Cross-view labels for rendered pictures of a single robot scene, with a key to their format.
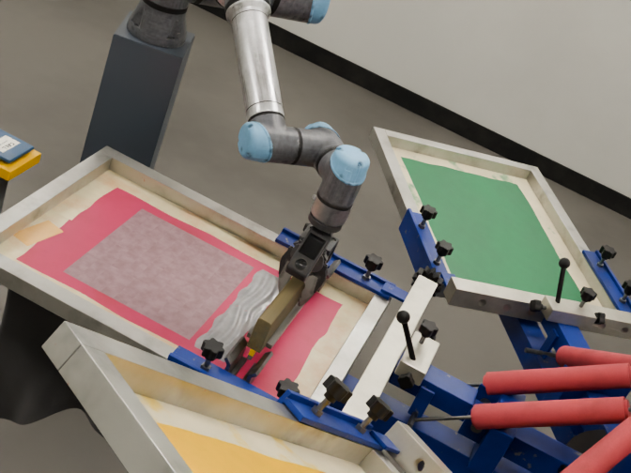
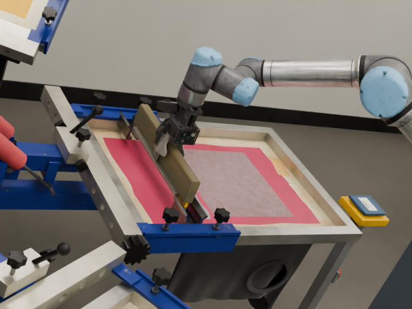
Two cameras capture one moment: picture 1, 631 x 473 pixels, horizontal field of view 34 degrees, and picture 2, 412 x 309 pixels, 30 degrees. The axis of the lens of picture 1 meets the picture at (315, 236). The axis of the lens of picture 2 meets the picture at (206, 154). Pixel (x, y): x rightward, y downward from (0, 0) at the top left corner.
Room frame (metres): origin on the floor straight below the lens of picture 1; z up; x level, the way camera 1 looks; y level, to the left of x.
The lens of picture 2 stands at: (3.17, -1.36, 2.13)
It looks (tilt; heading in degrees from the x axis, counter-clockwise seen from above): 28 degrees down; 132
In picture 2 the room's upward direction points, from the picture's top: 24 degrees clockwise
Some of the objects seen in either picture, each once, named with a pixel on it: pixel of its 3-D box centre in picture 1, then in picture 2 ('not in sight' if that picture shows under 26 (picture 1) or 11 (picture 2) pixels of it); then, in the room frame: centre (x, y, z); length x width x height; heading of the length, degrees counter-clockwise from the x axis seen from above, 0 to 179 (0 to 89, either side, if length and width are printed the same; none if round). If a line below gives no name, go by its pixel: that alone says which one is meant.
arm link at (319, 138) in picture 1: (317, 148); (237, 84); (1.87, 0.06, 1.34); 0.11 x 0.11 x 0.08; 34
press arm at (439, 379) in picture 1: (433, 386); (46, 157); (1.72, -0.34, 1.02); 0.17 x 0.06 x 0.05; 81
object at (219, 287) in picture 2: not in sight; (232, 265); (2.00, 0.24, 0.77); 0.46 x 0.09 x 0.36; 81
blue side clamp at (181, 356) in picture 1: (238, 398); (114, 120); (1.50, 0.02, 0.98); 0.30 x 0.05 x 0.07; 81
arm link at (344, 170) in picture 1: (343, 175); (203, 70); (1.80, 0.00, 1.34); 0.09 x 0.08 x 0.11; 34
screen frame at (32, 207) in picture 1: (192, 277); (214, 177); (1.81, 0.21, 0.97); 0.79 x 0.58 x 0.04; 81
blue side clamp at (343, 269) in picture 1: (331, 271); (187, 236); (2.05, -0.07, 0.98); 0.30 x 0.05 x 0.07; 81
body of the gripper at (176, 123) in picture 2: (317, 239); (183, 120); (1.80, -0.01, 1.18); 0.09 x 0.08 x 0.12; 171
